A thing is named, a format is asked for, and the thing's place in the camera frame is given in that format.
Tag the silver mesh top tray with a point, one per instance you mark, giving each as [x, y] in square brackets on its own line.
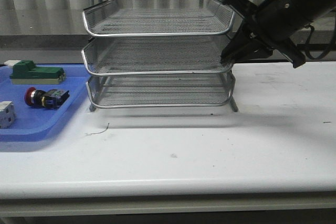
[123, 18]

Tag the grey back counter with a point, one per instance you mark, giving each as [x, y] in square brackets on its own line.
[43, 36]

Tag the green electrical switch block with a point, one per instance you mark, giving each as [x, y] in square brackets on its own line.
[27, 72]

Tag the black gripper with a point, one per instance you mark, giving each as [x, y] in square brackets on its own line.
[265, 28]

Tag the white terminal block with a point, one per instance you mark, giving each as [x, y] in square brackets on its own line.
[7, 114]

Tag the silver mesh tray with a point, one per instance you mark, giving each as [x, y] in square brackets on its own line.
[137, 91]
[107, 56]
[123, 18]

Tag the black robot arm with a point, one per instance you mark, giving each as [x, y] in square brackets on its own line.
[316, 9]

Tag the blue plastic tray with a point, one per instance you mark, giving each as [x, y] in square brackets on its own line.
[32, 124]

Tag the silver mesh bottom tray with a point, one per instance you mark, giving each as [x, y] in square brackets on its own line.
[137, 91]

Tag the red emergency stop button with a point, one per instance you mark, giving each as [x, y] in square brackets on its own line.
[51, 99]

